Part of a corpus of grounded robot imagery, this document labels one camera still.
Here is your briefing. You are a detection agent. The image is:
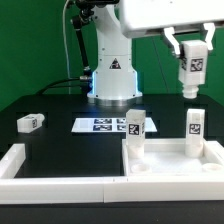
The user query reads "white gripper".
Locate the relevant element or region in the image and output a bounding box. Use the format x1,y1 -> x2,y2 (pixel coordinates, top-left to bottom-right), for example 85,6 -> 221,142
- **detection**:
119,0 -> 224,58

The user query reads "white square table top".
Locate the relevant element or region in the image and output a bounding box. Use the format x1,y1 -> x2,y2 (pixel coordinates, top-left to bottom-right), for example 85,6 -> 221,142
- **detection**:
122,138 -> 224,176

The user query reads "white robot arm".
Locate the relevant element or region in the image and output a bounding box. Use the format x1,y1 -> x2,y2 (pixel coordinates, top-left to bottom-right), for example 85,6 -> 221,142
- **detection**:
73,0 -> 224,106

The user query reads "white fiducial marker sheet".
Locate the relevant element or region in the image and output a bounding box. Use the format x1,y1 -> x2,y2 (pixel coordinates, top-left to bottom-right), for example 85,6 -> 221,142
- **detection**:
72,117 -> 157,133

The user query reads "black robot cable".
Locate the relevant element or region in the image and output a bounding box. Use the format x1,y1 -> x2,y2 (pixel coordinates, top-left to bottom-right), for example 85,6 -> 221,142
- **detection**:
35,78 -> 93,96

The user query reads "white U-shaped fence wall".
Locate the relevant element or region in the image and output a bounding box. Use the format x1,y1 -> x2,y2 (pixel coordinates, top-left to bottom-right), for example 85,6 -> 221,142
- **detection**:
0,143 -> 224,204

